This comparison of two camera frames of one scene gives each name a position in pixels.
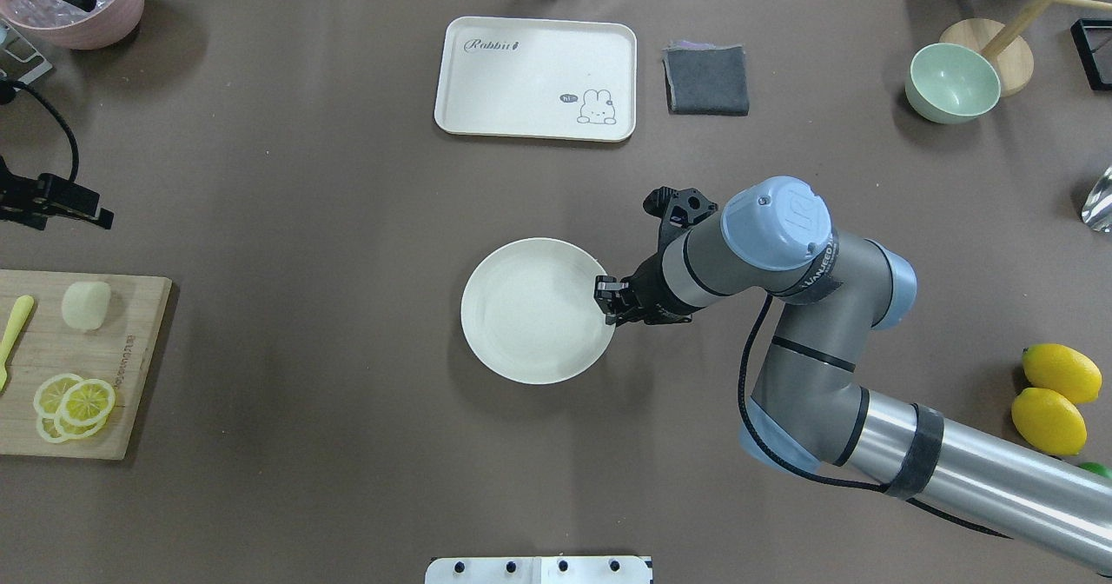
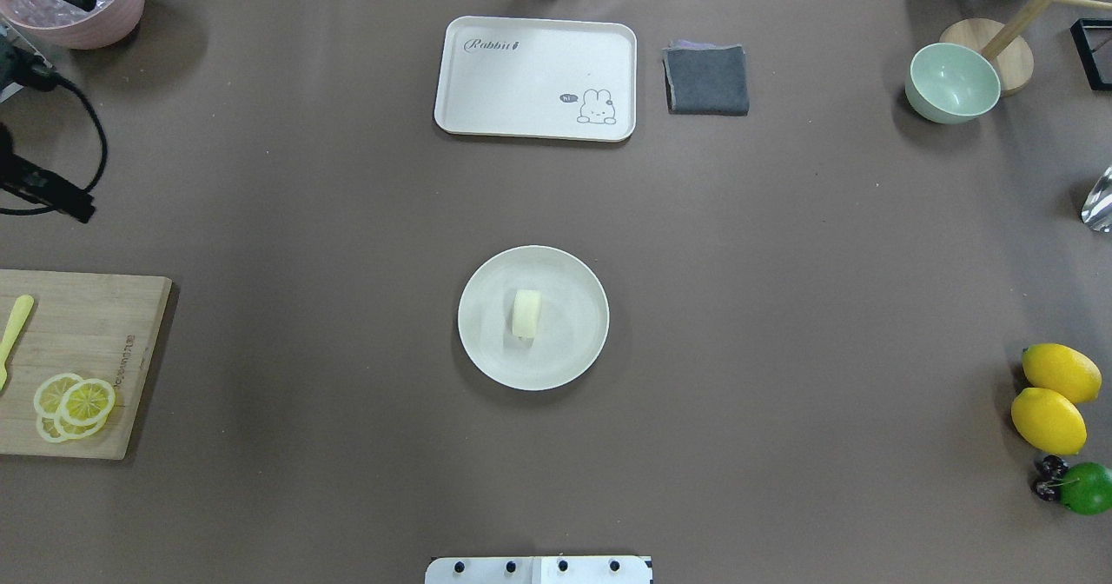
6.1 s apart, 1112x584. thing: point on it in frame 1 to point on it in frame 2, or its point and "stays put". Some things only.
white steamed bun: (85, 304) to (526, 313)
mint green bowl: (949, 84) stays put
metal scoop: (1096, 212) stays put
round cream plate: (530, 313) stays put
